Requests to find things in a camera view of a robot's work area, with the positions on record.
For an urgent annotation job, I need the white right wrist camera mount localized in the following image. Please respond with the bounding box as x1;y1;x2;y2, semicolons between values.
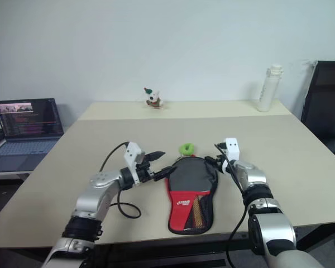
222;137;241;173

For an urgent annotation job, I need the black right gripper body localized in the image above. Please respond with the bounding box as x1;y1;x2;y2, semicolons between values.
213;154;227;172

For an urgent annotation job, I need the white side desk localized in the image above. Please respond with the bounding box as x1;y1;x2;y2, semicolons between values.
0;169;36;183

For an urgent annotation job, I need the white plush dog toy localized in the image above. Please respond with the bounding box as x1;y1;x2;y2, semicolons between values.
143;87;165;109

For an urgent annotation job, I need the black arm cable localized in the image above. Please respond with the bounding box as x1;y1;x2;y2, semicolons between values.
99;141;142;220
213;142;248;268

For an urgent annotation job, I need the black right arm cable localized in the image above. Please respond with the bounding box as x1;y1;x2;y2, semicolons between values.
213;142;248;268

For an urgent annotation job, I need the white water bottle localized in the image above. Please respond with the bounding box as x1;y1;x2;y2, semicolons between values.
257;64;284;113

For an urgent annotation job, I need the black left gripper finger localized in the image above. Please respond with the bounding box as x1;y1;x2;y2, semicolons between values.
153;165;178;181
145;151;166;163

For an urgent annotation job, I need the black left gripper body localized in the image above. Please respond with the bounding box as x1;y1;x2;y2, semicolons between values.
133;161;157;184

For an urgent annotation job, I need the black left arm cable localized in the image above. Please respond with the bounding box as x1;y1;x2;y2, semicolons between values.
99;141;142;220

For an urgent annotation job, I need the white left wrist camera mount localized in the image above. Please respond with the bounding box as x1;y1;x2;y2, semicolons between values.
123;141;146;185

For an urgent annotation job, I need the black office chair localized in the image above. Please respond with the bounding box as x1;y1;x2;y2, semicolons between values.
300;60;335;168

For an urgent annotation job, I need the black and red paddle case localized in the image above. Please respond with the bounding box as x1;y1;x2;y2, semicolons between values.
164;155;219;236

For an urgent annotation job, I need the open grey laptop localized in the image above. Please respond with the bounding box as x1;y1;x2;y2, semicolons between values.
0;97;65;173

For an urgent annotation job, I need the green ring charm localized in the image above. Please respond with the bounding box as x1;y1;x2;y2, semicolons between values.
178;142;195;157

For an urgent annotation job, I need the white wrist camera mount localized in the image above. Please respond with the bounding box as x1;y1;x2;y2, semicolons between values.
123;141;146;185
222;137;241;173

